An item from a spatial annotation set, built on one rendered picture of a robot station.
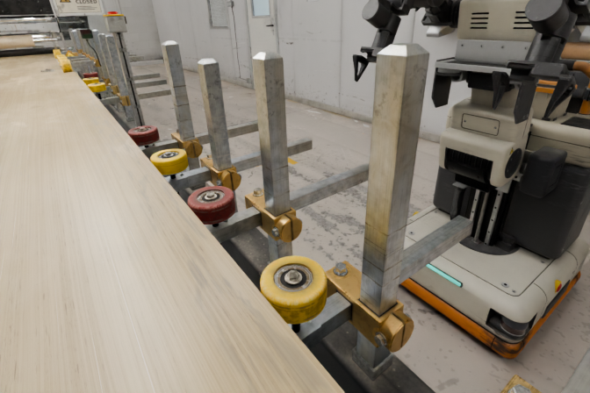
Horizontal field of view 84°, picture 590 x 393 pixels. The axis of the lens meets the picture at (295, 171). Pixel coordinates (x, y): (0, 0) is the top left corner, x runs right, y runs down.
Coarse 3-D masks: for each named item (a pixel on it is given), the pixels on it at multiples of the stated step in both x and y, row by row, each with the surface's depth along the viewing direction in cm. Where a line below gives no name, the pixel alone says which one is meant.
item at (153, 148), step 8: (256, 120) 117; (232, 128) 110; (240, 128) 111; (248, 128) 113; (256, 128) 115; (200, 136) 104; (208, 136) 106; (232, 136) 111; (152, 144) 99; (160, 144) 98; (168, 144) 99; (176, 144) 100; (200, 144) 105; (144, 152) 95; (152, 152) 96
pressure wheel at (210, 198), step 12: (204, 192) 59; (216, 192) 59; (228, 192) 58; (192, 204) 55; (204, 204) 55; (216, 204) 55; (228, 204) 56; (204, 216) 55; (216, 216) 55; (228, 216) 56
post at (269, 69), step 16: (256, 64) 50; (272, 64) 49; (256, 80) 52; (272, 80) 50; (256, 96) 53; (272, 96) 51; (272, 112) 52; (272, 128) 53; (272, 144) 54; (272, 160) 56; (272, 176) 57; (288, 176) 59; (272, 192) 58; (288, 192) 60; (272, 208) 60; (288, 208) 62; (272, 240) 64; (272, 256) 67
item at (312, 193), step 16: (336, 176) 76; (352, 176) 76; (368, 176) 80; (304, 192) 70; (320, 192) 72; (336, 192) 75; (224, 224) 60; (240, 224) 61; (256, 224) 64; (224, 240) 60
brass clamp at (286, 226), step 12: (252, 204) 66; (264, 204) 64; (264, 216) 62; (276, 216) 60; (288, 216) 60; (264, 228) 64; (276, 228) 60; (288, 228) 59; (300, 228) 61; (276, 240) 61; (288, 240) 60
